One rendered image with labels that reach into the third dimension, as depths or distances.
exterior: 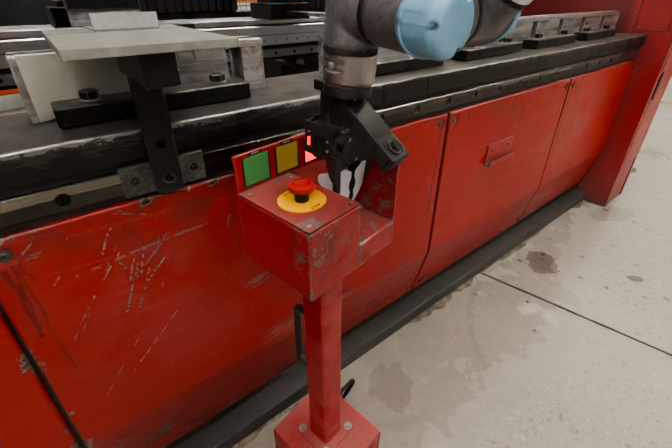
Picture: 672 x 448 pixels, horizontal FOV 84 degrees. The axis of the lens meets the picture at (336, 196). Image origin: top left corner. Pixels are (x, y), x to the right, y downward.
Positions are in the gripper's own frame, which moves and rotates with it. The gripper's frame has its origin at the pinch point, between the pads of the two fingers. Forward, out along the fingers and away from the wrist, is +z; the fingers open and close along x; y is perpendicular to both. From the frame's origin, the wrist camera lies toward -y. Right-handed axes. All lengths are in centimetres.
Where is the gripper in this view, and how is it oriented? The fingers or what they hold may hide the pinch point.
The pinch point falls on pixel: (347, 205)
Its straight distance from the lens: 62.7
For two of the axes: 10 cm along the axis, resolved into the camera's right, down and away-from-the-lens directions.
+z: -0.6, 8.5, 5.3
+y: -7.4, -4.0, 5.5
